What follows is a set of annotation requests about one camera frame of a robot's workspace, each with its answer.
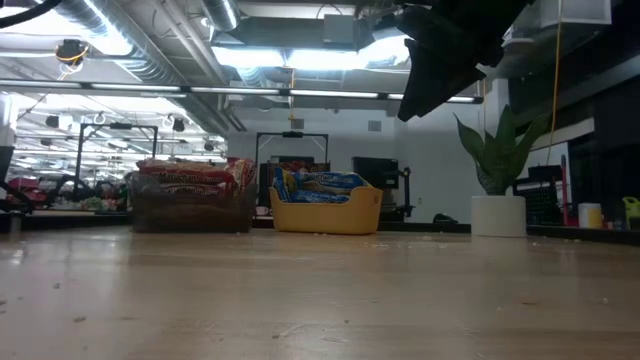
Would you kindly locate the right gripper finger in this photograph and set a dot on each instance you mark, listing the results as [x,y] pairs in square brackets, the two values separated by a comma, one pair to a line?
[430,75]

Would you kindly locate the grey ceiling box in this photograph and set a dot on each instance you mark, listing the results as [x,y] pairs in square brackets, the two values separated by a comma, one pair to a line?
[340,30]

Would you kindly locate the white hanging panel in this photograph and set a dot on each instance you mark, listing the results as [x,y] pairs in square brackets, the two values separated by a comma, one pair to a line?
[575,12]

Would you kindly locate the black equipment stand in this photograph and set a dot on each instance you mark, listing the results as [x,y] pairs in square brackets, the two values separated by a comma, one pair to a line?
[375,172]

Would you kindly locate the bright ceiling light panel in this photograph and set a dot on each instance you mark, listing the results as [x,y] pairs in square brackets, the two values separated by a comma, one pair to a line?
[300,59]

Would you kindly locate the small black object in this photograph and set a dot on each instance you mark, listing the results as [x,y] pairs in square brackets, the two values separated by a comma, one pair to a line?
[445,219]

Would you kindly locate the green plant in white pot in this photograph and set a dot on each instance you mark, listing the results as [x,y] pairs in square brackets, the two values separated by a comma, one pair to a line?
[497,215]

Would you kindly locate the black mesh crate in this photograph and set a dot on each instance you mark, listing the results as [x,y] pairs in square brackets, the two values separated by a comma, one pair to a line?
[542,200]

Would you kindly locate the red pole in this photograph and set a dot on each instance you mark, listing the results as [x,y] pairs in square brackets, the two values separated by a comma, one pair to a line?
[564,190]

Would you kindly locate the yellow plastic bin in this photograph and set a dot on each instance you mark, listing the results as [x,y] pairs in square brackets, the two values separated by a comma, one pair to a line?
[325,217]

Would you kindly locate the long linear ceiling light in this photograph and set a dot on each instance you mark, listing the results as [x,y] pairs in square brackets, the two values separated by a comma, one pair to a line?
[240,91]

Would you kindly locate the white yellow cylinder container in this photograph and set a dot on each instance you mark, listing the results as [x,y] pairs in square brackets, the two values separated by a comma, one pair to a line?
[590,216]

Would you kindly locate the small white mug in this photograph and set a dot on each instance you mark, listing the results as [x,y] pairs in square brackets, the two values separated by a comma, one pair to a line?
[262,210]

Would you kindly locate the green plastic object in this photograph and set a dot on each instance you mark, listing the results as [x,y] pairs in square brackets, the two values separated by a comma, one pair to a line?
[632,210]

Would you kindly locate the brown translucent plastic bin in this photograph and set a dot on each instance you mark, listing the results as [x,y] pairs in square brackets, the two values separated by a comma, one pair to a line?
[190,215]

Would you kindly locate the red storage bin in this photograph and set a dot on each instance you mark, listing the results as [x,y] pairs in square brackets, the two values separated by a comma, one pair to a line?
[22,187]

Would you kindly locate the grey square wall vent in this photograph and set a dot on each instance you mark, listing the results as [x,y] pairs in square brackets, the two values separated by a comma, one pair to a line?
[374,126]

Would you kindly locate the small grey wall box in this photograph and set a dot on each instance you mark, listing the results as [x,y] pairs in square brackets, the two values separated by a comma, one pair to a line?
[297,124]

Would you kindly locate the black gantry frame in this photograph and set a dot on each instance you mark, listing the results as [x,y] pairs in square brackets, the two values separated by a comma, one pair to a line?
[79,160]
[292,134]

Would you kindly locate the small silver ventilation duct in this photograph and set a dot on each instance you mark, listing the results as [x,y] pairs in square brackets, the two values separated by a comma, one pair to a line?
[222,12]

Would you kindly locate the large silver ventilation duct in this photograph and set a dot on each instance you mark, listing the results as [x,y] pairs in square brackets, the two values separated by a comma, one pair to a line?
[150,70]

